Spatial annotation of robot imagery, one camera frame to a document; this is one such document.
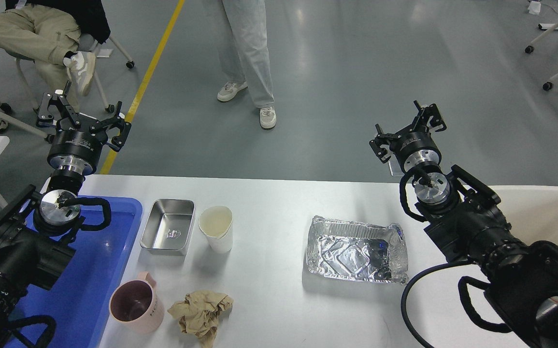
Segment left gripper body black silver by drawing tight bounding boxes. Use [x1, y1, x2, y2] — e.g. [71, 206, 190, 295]
[47, 129, 103, 175]

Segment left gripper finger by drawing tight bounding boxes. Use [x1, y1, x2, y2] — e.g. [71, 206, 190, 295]
[36, 81, 91, 131]
[89, 101, 132, 153]

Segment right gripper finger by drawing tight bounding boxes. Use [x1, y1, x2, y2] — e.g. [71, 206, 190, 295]
[405, 101, 447, 138]
[369, 124, 400, 163]

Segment clear floor marker plate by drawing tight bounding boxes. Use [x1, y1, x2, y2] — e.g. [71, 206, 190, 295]
[387, 157, 405, 177]

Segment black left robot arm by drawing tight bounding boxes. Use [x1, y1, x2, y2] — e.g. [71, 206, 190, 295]
[0, 90, 131, 348]

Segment standing person grey jeans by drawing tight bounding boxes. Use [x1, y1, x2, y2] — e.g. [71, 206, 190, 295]
[206, 0, 277, 130]

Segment stainless steel rectangular container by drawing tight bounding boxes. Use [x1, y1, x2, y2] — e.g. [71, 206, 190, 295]
[140, 199, 195, 256]

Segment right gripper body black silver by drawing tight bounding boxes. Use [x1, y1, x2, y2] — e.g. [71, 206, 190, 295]
[394, 132, 442, 174]

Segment seated person khaki trousers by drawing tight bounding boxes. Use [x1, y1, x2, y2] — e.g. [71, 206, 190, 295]
[0, 0, 112, 97]

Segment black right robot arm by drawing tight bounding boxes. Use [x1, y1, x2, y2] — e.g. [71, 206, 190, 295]
[369, 101, 558, 348]

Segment blue plastic tray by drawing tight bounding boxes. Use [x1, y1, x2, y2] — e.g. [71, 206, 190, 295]
[9, 197, 143, 348]

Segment aluminium foil tray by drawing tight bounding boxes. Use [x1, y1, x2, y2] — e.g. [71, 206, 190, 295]
[304, 216, 409, 285]

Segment white paper cup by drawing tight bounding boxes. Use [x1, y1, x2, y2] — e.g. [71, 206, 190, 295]
[199, 206, 233, 254]

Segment white plastic bin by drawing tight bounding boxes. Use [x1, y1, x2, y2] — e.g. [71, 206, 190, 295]
[493, 185, 558, 245]

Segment pink mug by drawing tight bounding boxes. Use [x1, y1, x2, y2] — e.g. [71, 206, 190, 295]
[109, 271, 165, 334]

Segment crumpled brown paper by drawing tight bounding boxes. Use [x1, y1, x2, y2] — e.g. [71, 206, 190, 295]
[168, 290, 234, 348]

